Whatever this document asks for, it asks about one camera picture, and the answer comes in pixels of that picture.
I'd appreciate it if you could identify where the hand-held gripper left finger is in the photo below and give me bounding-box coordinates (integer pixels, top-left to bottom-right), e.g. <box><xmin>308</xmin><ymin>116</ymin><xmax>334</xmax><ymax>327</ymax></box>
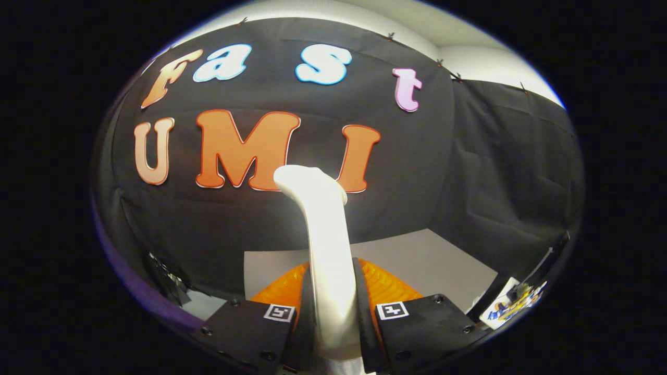
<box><xmin>189</xmin><ymin>262</ymin><xmax>317</xmax><ymax>375</ymax></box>

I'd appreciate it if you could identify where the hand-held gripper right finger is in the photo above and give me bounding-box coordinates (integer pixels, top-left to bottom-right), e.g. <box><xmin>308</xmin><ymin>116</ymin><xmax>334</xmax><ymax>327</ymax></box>
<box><xmin>353</xmin><ymin>258</ymin><xmax>489</xmax><ymax>375</ymax></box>

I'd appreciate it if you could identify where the white tray of pens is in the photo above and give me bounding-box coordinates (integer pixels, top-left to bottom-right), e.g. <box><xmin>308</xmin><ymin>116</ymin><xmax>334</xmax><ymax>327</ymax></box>
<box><xmin>479</xmin><ymin>276</ymin><xmax>548</xmax><ymax>330</ymax></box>

